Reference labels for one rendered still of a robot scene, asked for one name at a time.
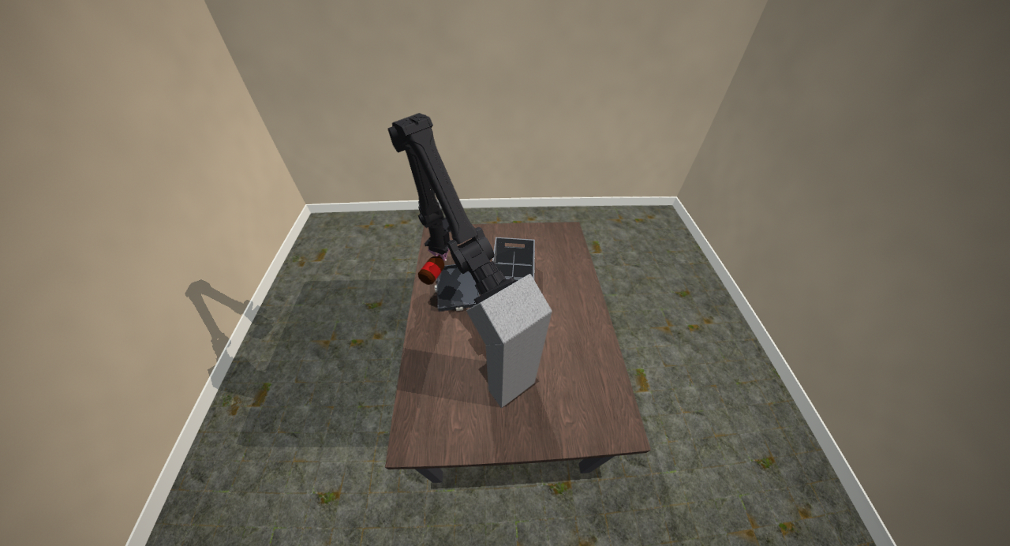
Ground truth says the brown glass bottle with red label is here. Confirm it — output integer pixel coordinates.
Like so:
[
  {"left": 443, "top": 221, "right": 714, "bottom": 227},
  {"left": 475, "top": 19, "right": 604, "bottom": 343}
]
[{"left": 418, "top": 255, "right": 444, "bottom": 285}]

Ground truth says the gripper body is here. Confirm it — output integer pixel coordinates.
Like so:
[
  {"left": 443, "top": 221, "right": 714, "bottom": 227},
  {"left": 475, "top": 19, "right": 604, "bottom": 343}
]
[{"left": 425, "top": 233, "right": 449, "bottom": 255}]

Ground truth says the dark grey divided crate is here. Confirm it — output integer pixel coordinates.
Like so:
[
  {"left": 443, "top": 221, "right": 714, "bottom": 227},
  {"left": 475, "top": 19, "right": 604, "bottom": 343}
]
[{"left": 492, "top": 237, "right": 535, "bottom": 282}]

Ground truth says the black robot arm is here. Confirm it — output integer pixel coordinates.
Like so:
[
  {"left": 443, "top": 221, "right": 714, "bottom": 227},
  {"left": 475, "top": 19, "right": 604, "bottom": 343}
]
[{"left": 388, "top": 113, "right": 515, "bottom": 304}]

